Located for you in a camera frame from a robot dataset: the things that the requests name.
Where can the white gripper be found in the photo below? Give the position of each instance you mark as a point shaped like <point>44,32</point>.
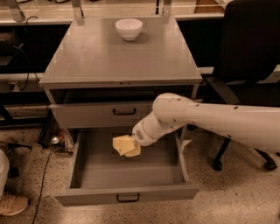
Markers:
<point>142,136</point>

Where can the yellow sponge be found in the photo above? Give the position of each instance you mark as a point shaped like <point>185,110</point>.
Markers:
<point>133,153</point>

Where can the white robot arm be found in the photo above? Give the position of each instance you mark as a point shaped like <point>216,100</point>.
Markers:
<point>257,127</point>

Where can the grey upper drawer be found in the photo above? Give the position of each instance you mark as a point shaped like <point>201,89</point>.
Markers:
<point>98,115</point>

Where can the open grey middle drawer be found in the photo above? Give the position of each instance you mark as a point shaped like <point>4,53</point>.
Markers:
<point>99,173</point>

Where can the grey drawer cabinet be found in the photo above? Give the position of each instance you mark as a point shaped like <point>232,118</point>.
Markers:
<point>94,64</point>

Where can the white ceramic bowl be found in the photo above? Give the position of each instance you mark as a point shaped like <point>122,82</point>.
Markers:
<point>129,28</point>

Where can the white trouser leg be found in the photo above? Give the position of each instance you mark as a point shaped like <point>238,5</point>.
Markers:
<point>4,169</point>

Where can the tan sneaker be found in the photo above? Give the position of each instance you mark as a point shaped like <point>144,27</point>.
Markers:
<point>12,204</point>

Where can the black office chair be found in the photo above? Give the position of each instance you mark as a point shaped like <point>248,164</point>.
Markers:
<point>242,48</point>

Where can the black upper drawer handle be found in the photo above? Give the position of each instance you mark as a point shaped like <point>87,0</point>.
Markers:
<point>124,113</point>

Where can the black drawer handle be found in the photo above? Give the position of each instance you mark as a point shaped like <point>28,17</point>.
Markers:
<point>124,113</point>
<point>128,198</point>

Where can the black middle drawer handle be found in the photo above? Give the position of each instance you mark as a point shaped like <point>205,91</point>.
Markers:
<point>128,198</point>

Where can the white wall socket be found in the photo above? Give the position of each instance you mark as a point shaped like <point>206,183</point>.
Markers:
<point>14,87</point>

